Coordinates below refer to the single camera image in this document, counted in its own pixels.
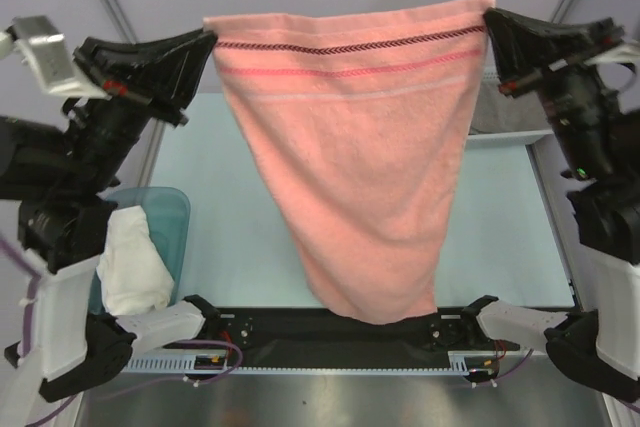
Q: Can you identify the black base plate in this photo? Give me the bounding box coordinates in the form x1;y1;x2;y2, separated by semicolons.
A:
196;308;496;359

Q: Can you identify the slotted cable duct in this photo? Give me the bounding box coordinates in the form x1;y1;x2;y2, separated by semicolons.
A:
123;351;496;376

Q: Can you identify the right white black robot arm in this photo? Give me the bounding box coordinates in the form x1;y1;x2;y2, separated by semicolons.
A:
460;8;639;403

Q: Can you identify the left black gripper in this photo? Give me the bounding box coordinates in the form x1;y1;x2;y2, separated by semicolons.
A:
70;25;223;187

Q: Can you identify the left aluminium corner post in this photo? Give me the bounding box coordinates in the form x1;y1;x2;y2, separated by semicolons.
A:
99;0;164;187

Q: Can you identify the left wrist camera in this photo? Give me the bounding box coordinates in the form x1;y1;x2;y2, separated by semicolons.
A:
1;16;109;99

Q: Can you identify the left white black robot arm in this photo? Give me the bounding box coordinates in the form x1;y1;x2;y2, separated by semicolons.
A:
1;17;220;402

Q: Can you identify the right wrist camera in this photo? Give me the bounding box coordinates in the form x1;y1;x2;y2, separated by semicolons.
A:
580;17;639;93

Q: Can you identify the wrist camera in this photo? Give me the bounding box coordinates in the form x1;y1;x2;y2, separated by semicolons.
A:
1;16;109;99
580;17;639;93

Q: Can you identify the teal plastic tray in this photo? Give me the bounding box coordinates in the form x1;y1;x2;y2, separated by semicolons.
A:
107;187;191;305

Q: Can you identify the pink striped towel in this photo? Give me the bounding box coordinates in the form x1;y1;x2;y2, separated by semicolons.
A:
204;0;495;325

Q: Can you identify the white perforated plastic basket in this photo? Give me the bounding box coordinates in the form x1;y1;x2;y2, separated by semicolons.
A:
466;129;552;149

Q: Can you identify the grey terry towel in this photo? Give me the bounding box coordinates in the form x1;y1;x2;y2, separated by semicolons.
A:
470;65;549;135

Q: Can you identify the white towel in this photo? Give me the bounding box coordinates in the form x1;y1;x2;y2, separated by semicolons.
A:
96;205;174;317

